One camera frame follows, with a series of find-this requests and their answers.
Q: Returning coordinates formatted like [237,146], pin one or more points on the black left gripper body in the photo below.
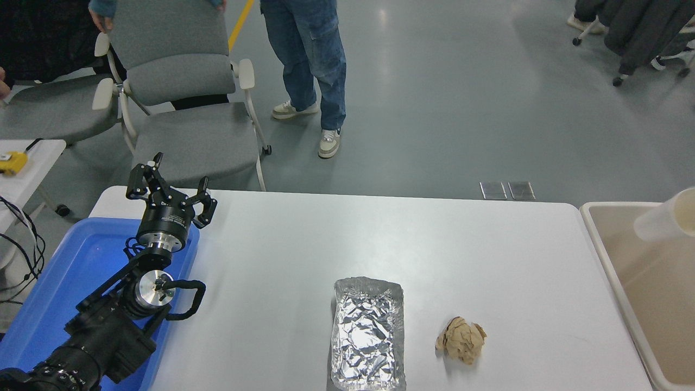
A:
[167,221]

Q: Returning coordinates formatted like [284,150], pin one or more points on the white paper cup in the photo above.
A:
[665,220]

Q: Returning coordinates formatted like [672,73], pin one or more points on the person's right forearm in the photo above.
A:
[103,6]

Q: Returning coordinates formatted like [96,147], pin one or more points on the person's right hand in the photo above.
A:
[100,21]

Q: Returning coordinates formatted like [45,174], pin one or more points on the person's hand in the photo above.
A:
[3,84]

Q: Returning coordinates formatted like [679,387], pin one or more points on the person's left hand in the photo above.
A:
[220,5]

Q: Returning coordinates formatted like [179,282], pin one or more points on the small white side table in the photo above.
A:
[38,163]

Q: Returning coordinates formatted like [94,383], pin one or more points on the grey padded chair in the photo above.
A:
[54,108]

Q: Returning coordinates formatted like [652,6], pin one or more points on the blue plastic tray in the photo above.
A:
[65,271]

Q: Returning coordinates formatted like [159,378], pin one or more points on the grey chair with white armrests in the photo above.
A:
[179,76]

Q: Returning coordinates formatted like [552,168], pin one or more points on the yellow handheld device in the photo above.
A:
[12,162]

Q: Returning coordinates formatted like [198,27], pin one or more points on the crinkled foil tray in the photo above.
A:
[368,336]

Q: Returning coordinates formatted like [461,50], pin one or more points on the metal floor plate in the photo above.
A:
[493,189]
[521,189]

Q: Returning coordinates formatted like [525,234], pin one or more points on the crumpled tan paper ball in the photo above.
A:
[461,341]

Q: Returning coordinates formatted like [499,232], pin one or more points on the large pale bin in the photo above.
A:
[651,282]

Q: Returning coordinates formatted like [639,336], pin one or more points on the dark coat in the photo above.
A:
[640,27]

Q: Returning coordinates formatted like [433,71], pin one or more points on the white wheeled chair frame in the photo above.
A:
[618,82]
[583,35]

